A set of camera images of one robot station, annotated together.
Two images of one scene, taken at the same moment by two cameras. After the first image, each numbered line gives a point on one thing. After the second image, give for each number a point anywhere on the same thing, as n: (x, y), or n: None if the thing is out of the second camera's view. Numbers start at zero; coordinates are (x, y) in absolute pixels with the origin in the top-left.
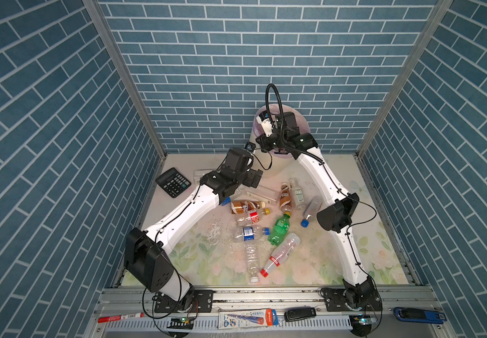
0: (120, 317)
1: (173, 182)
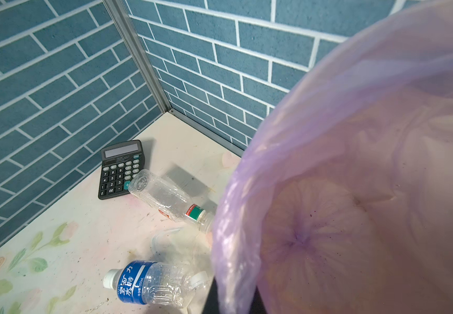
0: None
1: (118, 164)
